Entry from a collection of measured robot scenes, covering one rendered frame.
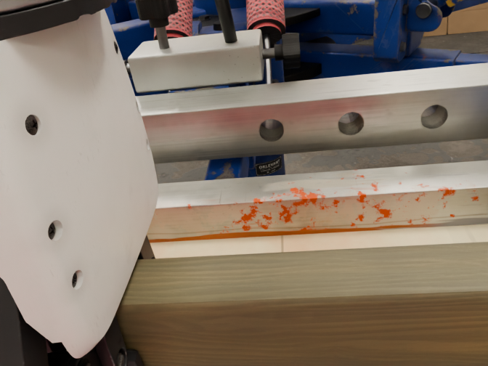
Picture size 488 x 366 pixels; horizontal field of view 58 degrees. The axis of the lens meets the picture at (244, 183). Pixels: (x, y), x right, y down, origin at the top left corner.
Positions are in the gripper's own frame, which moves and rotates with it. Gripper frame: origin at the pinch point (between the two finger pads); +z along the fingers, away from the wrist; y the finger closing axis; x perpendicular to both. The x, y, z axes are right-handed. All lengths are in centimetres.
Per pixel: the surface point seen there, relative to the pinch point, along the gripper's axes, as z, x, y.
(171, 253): 6.0, -1.8, -13.5
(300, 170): 102, 11, -182
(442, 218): 5.2, 19.5, -14.9
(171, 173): 102, -58, -188
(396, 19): 1, 26, -61
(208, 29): -2, -2, -51
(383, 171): 2.6, 15.6, -18.0
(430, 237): 6.0, 18.3, -13.7
